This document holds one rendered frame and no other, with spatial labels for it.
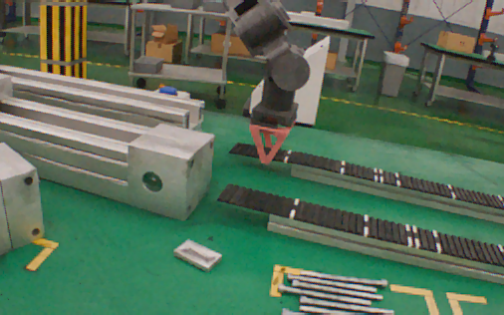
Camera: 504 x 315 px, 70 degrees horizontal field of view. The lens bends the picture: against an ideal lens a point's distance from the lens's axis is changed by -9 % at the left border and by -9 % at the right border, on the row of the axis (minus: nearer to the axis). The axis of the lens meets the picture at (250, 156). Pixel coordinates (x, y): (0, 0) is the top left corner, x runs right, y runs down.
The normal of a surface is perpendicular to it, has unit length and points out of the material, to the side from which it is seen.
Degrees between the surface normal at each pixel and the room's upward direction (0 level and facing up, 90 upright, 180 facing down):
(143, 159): 90
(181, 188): 90
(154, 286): 0
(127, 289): 0
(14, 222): 90
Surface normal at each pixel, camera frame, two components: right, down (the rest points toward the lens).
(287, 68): 0.04, 0.40
